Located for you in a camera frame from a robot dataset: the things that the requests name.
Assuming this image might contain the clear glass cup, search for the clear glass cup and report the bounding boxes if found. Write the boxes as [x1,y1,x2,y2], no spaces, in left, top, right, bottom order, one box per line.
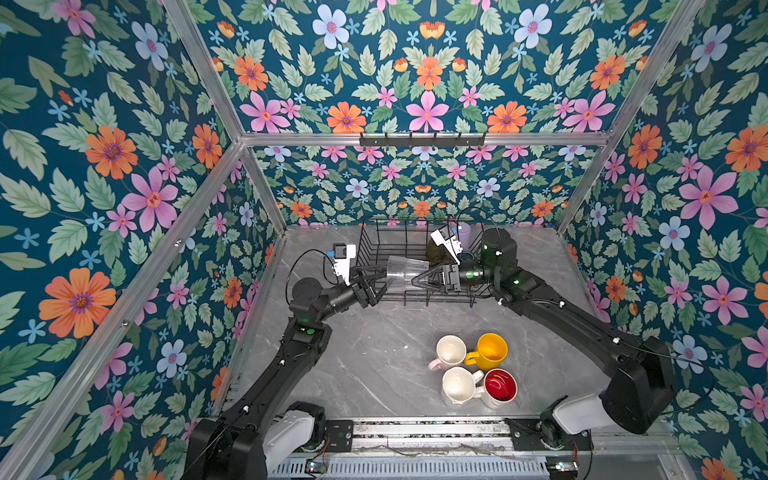
[386,256,430,294]

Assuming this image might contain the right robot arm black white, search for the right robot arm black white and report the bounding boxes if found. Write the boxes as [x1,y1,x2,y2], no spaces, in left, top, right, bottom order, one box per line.
[412,227,677,449]

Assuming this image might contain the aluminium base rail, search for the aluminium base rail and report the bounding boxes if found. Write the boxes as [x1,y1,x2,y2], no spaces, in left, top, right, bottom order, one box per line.
[191,413,685,457]

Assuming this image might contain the yellow mug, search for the yellow mug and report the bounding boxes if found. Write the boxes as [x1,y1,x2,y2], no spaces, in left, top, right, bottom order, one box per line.
[464,333,508,372]

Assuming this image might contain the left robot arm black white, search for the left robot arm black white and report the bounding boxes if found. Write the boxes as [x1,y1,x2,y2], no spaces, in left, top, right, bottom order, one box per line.
[181,270,386,479]

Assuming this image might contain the white mug red inside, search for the white mug red inside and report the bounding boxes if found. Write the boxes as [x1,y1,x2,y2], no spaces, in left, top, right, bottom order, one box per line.
[481,368,518,409]

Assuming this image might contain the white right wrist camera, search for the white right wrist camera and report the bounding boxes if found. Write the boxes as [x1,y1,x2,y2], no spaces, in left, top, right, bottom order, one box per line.
[428,229,463,264]

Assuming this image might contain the aluminium frame post back left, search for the aluminium frame post back left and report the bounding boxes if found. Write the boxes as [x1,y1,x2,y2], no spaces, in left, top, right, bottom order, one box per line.
[164,0,287,237]

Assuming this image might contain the black wire dish rack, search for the black wire dish rack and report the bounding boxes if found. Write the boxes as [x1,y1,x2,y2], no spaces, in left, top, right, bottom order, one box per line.
[356,219,492,306]

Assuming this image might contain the amber textured glass cup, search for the amber textured glass cup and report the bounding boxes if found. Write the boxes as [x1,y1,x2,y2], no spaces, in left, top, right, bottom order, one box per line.
[426,239,448,266]

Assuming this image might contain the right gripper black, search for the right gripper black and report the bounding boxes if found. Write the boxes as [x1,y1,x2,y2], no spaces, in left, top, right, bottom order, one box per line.
[414,258,501,299]

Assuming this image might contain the lilac plastic cup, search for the lilac plastic cup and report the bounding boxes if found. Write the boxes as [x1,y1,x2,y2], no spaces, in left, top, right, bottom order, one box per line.
[457,222,473,251]

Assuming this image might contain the black hook rail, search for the black hook rail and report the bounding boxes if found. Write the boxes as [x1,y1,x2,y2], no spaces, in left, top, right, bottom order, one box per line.
[358,132,486,149]

